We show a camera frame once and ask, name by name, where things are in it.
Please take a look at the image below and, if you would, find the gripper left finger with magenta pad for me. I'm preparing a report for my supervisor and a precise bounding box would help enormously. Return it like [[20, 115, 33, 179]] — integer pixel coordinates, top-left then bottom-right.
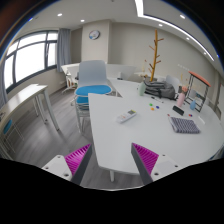
[[42, 144, 92, 185]]

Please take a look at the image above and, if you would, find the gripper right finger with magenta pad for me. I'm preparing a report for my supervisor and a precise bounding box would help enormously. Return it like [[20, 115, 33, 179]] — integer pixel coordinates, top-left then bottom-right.
[[131, 143, 181, 185]]

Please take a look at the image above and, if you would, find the purple folded towel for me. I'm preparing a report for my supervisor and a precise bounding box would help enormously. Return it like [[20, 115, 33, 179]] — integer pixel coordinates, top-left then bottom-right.
[[169, 117, 200, 134]]

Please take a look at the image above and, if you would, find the white remote control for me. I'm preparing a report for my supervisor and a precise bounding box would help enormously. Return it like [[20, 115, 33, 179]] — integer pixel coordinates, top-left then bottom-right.
[[116, 110, 136, 123]]

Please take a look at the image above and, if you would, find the black eraser block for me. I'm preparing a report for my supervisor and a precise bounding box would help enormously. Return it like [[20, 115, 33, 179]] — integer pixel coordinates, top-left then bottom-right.
[[172, 106, 184, 116]]

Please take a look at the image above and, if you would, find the black marker pen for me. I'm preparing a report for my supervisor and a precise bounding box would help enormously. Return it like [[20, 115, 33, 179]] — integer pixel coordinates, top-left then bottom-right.
[[151, 96, 164, 103]]

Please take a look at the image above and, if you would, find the pink bottle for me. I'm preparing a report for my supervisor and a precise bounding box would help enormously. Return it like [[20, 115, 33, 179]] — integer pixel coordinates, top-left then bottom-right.
[[177, 93, 185, 107]]

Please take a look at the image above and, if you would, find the light blue bottle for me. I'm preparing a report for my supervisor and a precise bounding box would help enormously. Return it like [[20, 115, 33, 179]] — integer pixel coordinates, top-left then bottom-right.
[[190, 100, 196, 110]]

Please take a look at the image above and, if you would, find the grey backpack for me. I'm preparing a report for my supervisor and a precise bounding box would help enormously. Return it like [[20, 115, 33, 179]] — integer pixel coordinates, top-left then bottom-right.
[[145, 81, 175, 100]]

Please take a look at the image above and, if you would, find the light green bottle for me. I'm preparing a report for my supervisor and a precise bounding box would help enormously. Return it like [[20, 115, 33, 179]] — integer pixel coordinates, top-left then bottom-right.
[[138, 82, 146, 96]]

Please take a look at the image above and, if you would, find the white side desk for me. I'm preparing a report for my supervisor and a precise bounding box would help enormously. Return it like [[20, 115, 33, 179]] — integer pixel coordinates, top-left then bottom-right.
[[0, 84, 59, 130]]

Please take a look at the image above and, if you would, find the white chair with blue seat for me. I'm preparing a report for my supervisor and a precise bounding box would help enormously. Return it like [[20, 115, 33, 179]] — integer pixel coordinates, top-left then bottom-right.
[[74, 60, 112, 133]]

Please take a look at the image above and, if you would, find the grey window curtain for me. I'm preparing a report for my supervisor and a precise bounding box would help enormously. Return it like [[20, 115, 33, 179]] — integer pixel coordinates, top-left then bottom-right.
[[57, 28, 71, 72]]

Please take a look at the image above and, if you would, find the wooden coat tree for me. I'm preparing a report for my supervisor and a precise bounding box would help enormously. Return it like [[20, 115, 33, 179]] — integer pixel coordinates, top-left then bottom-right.
[[148, 29, 164, 82]]

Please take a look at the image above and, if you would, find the round wall clock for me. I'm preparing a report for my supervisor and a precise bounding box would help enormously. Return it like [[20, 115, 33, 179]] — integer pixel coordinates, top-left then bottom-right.
[[89, 30, 100, 40]]

